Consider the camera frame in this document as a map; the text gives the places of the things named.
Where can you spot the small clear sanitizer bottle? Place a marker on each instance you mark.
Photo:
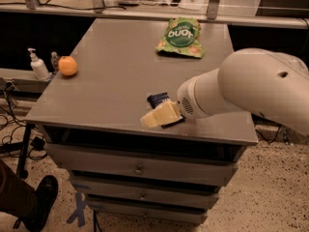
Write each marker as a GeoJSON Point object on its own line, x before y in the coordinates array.
{"type": "Point", "coordinates": [55, 61]}

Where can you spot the blue rxbar blueberry bar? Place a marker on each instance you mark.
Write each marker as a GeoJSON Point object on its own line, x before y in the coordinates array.
{"type": "Point", "coordinates": [155, 100]}

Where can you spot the green rice chip bag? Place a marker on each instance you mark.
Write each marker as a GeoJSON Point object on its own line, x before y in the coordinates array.
{"type": "Point", "coordinates": [182, 37]}

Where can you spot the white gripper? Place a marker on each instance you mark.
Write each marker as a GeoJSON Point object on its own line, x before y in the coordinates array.
{"type": "Point", "coordinates": [185, 100]}

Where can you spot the orange fruit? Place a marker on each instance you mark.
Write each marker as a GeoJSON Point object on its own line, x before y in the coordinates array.
{"type": "Point", "coordinates": [67, 66]}

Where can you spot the top grey drawer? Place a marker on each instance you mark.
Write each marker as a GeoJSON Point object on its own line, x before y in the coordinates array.
{"type": "Point", "coordinates": [140, 165]}

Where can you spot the white pump soap bottle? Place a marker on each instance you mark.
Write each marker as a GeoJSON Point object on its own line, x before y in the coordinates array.
{"type": "Point", "coordinates": [38, 65]}

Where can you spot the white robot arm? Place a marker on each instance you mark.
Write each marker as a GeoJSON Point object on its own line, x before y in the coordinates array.
{"type": "Point", "coordinates": [271, 85]}

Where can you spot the black shoe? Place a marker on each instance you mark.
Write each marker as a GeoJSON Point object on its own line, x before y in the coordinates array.
{"type": "Point", "coordinates": [46, 194]}

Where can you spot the brown trouser leg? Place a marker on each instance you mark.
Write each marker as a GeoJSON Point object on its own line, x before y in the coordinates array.
{"type": "Point", "coordinates": [17, 198]}

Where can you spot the bottom grey drawer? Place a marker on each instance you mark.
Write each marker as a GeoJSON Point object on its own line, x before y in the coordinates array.
{"type": "Point", "coordinates": [147, 210]}

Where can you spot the grey drawer cabinet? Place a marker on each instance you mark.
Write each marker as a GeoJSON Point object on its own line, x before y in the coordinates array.
{"type": "Point", "coordinates": [101, 106]}

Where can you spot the grey drawer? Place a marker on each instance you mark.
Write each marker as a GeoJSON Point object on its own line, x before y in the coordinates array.
{"type": "Point", "coordinates": [140, 165]}
{"type": "Point", "coordinates": [108, 188]}
{"type": "Point", "coordinates": [147, 210]}

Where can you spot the middle grey drawer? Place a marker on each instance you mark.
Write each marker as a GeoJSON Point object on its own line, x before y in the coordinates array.
{"type": "Point", "coordinates": [108, 188]}

